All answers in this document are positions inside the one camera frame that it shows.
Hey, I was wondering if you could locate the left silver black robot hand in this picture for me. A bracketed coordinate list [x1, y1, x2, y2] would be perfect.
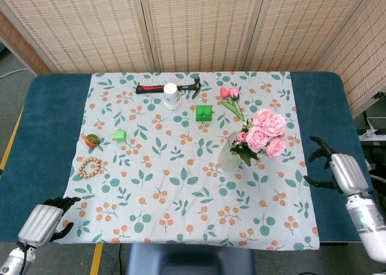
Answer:
[17, 196, 81, 248]

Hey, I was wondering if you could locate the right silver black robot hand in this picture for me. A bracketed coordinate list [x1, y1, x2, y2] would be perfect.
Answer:
[303, 135, 370, 196]

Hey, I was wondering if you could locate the pink rose bouquet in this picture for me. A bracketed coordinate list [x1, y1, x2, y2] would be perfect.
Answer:
[229, 107, 288, 167]

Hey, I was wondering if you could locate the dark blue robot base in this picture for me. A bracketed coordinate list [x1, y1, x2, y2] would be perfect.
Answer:
[125, 243, 255, 275]

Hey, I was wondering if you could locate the transparent textured glass vase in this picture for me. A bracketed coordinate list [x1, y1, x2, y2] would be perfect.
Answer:
[217, 132, 244, 172]

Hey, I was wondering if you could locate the pink cloth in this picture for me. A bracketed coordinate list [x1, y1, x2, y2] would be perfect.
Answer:
[229, 87, 247, 122]

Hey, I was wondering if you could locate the red rosebud artificial flower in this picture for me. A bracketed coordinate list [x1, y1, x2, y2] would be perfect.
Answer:
[219, 86, 245, 122]

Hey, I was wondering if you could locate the white power strip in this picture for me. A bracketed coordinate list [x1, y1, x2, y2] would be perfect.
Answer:
[358, 128, 386, 142]

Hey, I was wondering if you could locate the teal fabric table cover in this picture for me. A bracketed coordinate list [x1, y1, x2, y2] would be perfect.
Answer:
[0, 71, 372, 244]

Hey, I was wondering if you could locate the leaf and berry print tablecloth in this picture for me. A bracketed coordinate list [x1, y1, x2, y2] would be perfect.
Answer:
[53, 71, 321, 251]

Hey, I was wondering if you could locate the green toy building brick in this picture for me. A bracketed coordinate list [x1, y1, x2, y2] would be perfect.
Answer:
[195, 104, 215, 122]

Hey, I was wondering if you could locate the red black claw hammer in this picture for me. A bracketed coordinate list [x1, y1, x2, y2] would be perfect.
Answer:
[134, 75, 203, 100]

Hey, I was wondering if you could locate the white paper cup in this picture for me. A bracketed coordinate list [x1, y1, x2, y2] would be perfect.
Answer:
[162, 82, 182, 110]

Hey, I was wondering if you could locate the woven bamboo folding screen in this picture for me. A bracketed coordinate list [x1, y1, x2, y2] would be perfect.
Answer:
[0, 0, 386, 119]

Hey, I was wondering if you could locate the white plug with cable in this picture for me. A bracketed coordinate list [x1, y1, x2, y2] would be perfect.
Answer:
[367, 116, 386, 131]

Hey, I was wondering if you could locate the wooden bead bracelet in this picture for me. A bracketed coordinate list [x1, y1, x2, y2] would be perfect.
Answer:
[78, 157, 102, 179]

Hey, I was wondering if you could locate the white floor cable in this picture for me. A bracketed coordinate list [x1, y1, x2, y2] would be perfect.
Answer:
[0, 69, 28, 79]

